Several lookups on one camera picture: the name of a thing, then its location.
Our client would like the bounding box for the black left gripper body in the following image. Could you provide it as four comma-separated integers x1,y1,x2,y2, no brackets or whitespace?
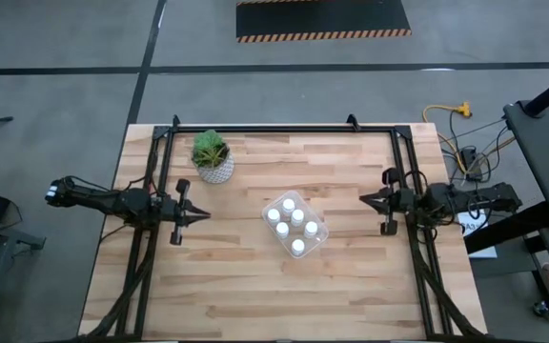
159,178,193,247

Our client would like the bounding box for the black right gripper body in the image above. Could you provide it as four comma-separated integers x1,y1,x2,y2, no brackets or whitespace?
379,166,417,238

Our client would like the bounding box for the clear plastic basket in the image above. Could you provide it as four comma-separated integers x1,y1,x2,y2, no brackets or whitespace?
261,190,331,260

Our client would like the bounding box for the green plant in white pot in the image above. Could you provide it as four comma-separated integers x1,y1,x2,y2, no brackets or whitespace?
191,129,235,186

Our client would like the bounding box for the black power strip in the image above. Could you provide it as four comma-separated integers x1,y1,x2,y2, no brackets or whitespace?
459,146,484,183

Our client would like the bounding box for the white paper label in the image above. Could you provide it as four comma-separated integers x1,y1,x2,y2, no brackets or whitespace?
458,216,498,259

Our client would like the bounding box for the black hazard-striped floor mat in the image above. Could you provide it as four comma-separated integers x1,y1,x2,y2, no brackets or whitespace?
234,0,413,45

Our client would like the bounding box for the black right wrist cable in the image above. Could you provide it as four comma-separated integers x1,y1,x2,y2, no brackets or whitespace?
405,169,429,192

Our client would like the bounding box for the black aluminium table frame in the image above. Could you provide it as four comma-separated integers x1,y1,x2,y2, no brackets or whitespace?
78,113,488,343

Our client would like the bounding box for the black floor cable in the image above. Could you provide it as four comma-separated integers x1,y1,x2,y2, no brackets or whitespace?
445,110,519,188

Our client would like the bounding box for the yellow extension cord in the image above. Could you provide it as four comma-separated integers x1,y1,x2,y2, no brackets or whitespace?
420,101,474,175

